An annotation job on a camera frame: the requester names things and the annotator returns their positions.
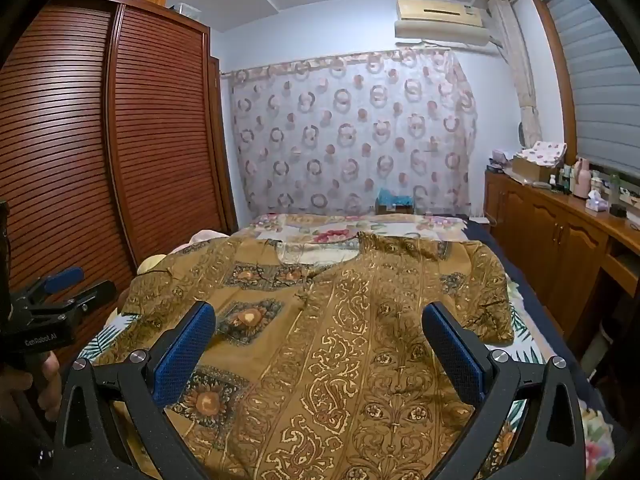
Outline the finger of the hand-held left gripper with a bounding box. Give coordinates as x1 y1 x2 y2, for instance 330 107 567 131
17 266 85 307
31 280 117 321

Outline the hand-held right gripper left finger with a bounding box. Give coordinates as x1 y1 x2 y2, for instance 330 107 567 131
52 301 217 480

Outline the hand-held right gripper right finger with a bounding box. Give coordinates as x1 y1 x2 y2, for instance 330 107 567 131
421 301 586 480

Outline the brown patterned shirt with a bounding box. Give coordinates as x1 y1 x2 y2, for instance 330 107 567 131
87 232 516 480

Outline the person's left hand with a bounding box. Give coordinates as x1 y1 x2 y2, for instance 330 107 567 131
0 351 64 424

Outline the white leaf print blanket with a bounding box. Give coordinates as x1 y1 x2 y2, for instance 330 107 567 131
77 280 546 441

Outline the yellow cloth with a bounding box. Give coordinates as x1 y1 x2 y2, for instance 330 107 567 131
137 254 168 276

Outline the navy bed sheet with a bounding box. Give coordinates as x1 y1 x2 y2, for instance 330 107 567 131
465 222 601 411

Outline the pink cloth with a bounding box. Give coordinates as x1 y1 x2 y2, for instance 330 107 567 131
192 229 231 247

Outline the wooden sideboard cabinet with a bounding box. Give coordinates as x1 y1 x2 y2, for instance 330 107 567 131
484 167 640 341

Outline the blue box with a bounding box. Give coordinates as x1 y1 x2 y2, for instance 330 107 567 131
375 188 416 216

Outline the wooden louvered wardrobe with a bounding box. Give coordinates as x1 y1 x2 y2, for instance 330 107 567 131
0 0 238 356

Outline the bed with leaf-print sheet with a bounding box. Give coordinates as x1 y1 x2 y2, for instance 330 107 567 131
232 212 618 480

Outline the group of small cosmetic bottles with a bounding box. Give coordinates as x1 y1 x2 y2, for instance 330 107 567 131
549 166 574 194

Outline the pink bottle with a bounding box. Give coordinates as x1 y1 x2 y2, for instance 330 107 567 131
572 157 591 198

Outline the white printed cloth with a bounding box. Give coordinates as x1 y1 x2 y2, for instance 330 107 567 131
517 141 568 167

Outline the circle print sheer curtain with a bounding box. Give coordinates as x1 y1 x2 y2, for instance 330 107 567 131
227 46 481 218

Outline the beige window curtain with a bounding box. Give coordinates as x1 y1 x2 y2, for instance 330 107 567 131
487 0 543 148

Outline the grey window blind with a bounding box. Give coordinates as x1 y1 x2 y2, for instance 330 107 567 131
542 0 640 171

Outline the wooden window frame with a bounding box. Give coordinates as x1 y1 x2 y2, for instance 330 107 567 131
529 0 581 166

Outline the wall air conditioner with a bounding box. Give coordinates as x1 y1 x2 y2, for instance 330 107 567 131
394 0 496 53

